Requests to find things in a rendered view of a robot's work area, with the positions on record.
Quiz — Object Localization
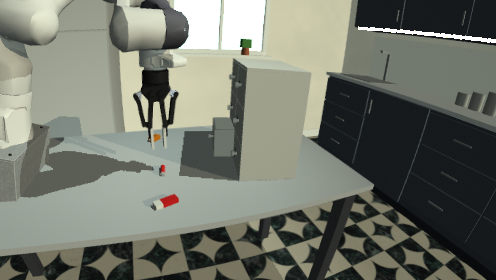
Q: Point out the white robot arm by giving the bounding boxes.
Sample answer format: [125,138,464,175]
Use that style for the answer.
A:
[0,0,189,149]

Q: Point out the small grey chest of drawers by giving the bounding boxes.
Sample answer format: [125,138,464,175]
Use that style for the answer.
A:
[231,58,312,181]

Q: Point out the grey drawer front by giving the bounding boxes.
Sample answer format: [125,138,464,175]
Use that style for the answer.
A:
[235,65,247,107]
[228,90,236,122]
[229,61,239,95]
[231,132,241,176]
[233,99,244,144]
[213,117,235,157]

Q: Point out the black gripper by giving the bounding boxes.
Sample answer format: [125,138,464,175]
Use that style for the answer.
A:
[133,68,179,150]

